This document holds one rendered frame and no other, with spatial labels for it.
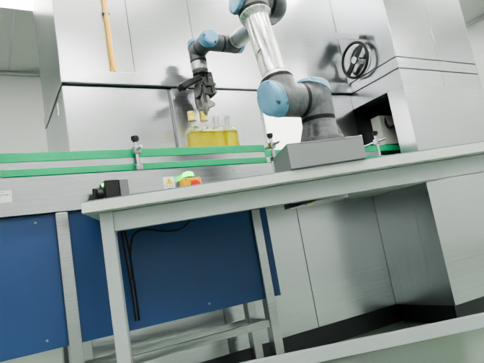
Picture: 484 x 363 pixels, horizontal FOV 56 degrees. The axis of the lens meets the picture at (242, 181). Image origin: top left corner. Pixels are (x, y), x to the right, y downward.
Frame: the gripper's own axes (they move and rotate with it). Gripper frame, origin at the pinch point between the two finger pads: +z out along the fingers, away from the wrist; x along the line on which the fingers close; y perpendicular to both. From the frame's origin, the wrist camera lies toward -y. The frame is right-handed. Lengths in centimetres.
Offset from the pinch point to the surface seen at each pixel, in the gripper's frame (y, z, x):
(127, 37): -24, -43, 15
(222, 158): -1.5, 23.9, -13.4
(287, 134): 53, 7, 12
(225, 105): 18.9, -8.8, 11.6
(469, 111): 158, 6, -25
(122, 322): -55, 77, -33
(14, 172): -78, 25, -13
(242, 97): 29.7, -13.1, 11.5
